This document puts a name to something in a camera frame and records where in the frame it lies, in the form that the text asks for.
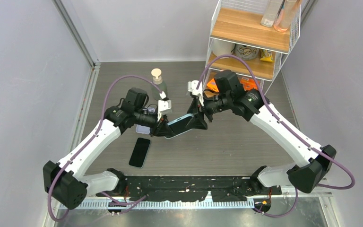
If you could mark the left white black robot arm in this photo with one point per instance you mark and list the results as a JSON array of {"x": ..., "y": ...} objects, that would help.
[{"x": 66, "y": 180}]

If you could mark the clear glass bottle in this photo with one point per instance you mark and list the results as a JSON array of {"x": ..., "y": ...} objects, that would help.
[{"x": 271, "y": 12}]

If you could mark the orange yellow sponge box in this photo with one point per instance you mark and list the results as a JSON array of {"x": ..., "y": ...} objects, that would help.
[{"x": 211, "y": 85}]

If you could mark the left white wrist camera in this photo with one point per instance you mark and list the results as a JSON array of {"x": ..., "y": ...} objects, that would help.
[{"x": 164, "y": 105}]

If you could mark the yellow snack packet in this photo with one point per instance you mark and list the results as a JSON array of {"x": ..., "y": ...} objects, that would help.
[{"x": 266, "y": 55}]

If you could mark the green soap pump bottle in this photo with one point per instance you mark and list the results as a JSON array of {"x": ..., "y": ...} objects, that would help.
[{"x": 158, "y": 81}]

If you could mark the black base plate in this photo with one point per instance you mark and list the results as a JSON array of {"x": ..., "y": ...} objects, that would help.
[{"x": 193, "y": 188}]

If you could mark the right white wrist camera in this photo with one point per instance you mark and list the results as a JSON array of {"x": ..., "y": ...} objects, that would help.
[{"x": 196, "y": 90}]

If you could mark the bare black phone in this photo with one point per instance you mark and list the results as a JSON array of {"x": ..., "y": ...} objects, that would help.
[{"x": 139, "y": 153}]

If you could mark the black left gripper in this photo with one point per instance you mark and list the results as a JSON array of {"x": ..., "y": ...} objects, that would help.
[{"x": 162, "y": 129}]

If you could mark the pink tinted glass bottle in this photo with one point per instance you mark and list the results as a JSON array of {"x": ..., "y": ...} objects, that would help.
[{"x": 286, "y": 15}]

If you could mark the printed ceramic mug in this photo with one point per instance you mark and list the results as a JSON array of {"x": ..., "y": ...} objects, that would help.
[{"x": 246, "y": 52}]

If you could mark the aluminium frame rail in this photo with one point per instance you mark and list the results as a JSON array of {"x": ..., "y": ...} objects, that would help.
[{"x": 74, "y": 24}]

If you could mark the white cup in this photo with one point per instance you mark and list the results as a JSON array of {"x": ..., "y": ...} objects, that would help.
[{"x": 220, "y": 47}]

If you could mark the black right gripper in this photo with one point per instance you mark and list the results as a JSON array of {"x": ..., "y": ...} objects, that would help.
[{"x": 198, "y": 121}]

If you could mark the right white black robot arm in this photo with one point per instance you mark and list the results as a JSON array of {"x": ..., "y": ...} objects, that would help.
[{"x": 311, "y": 160}]

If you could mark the orange razor box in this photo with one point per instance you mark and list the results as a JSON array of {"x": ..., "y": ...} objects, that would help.
[{"x": 248, "y": 83}]

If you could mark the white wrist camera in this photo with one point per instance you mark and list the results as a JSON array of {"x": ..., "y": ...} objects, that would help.
[
  {"x": 164, "y": 105},
  {"x": 196, "y": 90}
]

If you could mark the white wire wooden shelf rack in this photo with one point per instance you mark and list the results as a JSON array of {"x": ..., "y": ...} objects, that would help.
[{"x": 238, "y": 22}]

